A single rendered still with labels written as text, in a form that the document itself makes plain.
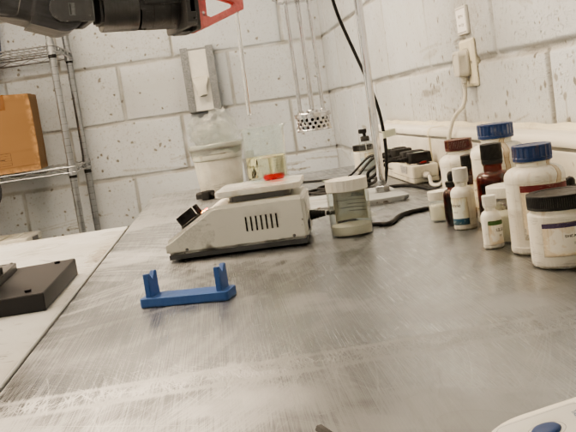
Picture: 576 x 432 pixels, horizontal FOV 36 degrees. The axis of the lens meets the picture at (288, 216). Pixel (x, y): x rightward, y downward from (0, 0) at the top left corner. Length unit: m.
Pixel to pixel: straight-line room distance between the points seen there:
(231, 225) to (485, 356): 0.64
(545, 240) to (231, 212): 0.49
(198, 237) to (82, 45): 2.52
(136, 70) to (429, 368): 3.11
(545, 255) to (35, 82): 3.02
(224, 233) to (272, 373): 0.58
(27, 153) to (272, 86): 1.01
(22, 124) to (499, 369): 2.87
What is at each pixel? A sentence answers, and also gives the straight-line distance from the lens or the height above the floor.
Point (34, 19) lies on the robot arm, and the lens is 1.18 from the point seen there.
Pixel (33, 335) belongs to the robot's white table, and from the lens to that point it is 0.94.
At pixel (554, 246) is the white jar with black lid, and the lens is 0.88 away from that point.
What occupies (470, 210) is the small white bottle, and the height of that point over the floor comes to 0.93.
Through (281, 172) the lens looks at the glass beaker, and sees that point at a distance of 1.26.
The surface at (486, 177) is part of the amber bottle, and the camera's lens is 1.12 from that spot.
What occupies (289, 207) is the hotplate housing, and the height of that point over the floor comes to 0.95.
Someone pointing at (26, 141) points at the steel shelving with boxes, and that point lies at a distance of 3.36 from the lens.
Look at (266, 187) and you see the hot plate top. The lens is 1.21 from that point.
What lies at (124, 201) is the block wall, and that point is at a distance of 3.68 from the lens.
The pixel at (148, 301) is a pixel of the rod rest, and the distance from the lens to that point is 0.96.
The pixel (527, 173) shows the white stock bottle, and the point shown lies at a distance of 0.95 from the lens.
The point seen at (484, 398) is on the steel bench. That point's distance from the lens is 0.56.
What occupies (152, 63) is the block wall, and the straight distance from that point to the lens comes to 3.66.
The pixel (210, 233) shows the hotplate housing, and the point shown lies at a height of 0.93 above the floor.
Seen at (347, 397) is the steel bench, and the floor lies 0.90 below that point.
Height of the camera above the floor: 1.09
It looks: 7 degrees down
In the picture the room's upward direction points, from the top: 8 degrees counter-clockwise
